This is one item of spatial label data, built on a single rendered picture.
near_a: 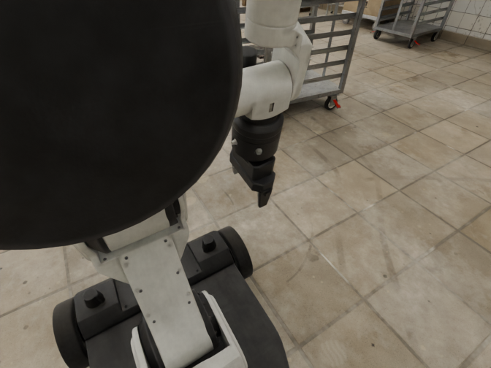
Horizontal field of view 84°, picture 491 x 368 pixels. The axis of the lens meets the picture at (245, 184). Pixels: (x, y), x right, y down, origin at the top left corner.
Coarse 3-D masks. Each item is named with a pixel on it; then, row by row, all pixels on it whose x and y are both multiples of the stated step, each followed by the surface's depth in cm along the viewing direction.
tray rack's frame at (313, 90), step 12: (360, 0) 160; (312, 12) 200; (336, 12) 182; (360, 12) 164; (312, 24) 204; (348, 48) 179; (348, 60) 182; (312, 72) 219; (324, 72) 209; (348, 72) 188; (312, 84) 202; (324, 84) 202; (300, 96) 186; (312, 96) 188; (324, 96) 193; (336, 96) 197
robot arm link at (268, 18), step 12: (252, 0) 31; (264, 0) 30; (276, 0) 30; (288, 0) 30; (300, 0) 31; (252, 12) 32; (264, 12) 31; (276, 12) 31; (288, 12) 31; (264, 24) 32; (276, 24) 32; (288, 24) 32
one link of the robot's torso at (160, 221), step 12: (156, 216) 46; (168, 216) 47; (132, 228) 45; (144, 228) 46; (156, 228) 48; (96, 240) 42; (108, 240) 44; (120, 240) 45; (132, 240) 47; (108, 252) 46
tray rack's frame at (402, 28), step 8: (424, 0) 277; (400, 8) 298; (416, 16) 288; (376, 24) 325; (384, 24) 334; (392, 24) 334; (400, 24) 334; (408, 24) 334; (416, 24) 292; (424, 24) 334; (392, 32) 314; (400, 32) 307; (408, 32) 307; (416, 32) 307; (424, 32) 309
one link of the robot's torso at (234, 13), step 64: (0, 0) 5; (64, 0) 6; (128, 0) 6; (192, 0) 7; (0, 64) 6; (64, 64) 7; (128, 64) 7; (192, 64) 8; (0, 128) 7; (64, 128) 7; (128, 128) 8; (192, 128) 10; (0, 192) 8; (64, 192) 8; (128, 192) 10
